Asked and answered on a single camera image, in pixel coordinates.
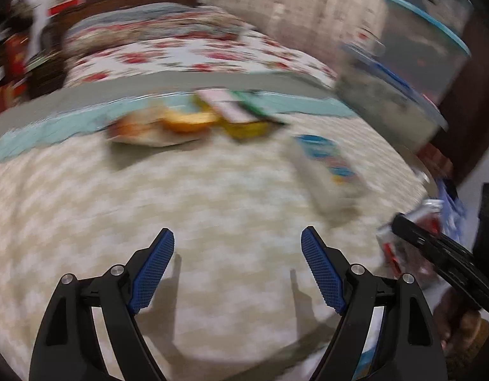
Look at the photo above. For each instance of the person's right hand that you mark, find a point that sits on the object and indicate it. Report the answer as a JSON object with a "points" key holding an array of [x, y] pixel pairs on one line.
{"points": [[461, 329]]}

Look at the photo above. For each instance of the white blue milk carton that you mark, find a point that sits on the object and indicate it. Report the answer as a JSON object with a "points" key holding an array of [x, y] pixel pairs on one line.
{"points": [[331, 180]]}

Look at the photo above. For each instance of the red orange snack bag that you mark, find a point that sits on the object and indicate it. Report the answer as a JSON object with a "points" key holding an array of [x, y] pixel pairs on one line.
{"points": [[435, 162]]}

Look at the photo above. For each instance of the green white carton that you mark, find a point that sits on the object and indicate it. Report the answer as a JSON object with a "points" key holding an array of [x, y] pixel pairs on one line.
{"points": [[251, 103]]}

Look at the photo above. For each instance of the yellow box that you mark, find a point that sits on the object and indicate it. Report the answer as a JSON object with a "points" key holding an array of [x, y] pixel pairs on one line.
{"points": [[238, 116]]}

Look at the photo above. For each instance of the floral quilt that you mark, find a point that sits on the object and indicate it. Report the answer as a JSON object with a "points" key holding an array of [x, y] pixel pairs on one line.
{"points": [[173, 37]]}

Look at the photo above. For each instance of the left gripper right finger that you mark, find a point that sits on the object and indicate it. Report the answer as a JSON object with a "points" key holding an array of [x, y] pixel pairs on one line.
{"points": [[385, 331]]}

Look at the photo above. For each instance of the chevron beige bed blanket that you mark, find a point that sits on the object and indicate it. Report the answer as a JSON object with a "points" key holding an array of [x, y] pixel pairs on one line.
{"points": [[237, 301]]}

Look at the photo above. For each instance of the dark wooden headboard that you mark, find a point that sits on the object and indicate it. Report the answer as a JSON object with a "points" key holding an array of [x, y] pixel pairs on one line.
{"points": [[49, 76]]}

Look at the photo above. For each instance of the beige patterned curtain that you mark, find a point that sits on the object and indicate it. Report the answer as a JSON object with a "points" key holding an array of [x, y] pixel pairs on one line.
{"points": [[316, 27]]}

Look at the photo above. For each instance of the teal rimmed storage bin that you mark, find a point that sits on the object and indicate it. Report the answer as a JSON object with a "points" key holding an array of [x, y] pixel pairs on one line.
{"points": [[423, 44]]}

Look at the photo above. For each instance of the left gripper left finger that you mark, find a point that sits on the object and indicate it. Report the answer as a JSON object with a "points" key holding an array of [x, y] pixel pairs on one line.
{"points": [[67, 346]]}

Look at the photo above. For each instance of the orange snack wrapper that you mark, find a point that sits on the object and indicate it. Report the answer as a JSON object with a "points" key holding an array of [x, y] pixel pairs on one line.
{"points": [[160, 127]]}

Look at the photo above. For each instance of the clear storage bin blue handle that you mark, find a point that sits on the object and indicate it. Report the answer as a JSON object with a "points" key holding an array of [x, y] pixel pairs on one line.
{"points": [[389, 104]]}

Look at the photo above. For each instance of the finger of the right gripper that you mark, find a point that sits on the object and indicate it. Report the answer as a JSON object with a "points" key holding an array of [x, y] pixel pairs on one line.
{"points": [[450, 260]]}

